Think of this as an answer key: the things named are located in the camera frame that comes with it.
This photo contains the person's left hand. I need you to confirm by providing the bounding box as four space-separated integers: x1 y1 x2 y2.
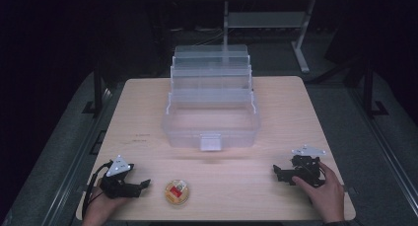
81 186 132 226

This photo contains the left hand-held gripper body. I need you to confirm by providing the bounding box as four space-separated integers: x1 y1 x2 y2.
99 154 142 199

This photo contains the clear plastic tiered storage box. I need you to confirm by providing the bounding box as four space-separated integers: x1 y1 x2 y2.
161 43 262 152

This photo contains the person's right hand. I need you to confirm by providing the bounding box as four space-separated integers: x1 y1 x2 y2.
291 161 346 224

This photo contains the black cable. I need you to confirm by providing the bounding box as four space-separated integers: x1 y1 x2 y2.
81 160 114 219

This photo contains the black metal post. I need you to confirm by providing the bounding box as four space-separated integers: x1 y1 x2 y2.
361 59 389 118
82 59 106 115

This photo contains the round gold tin red label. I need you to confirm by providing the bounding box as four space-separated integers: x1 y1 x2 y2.
164 179 190 206

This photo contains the grey metal stand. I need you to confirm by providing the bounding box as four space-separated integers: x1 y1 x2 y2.
222 0 316 74

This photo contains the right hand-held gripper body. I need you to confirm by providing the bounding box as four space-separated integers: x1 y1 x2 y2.
279 144 327 188

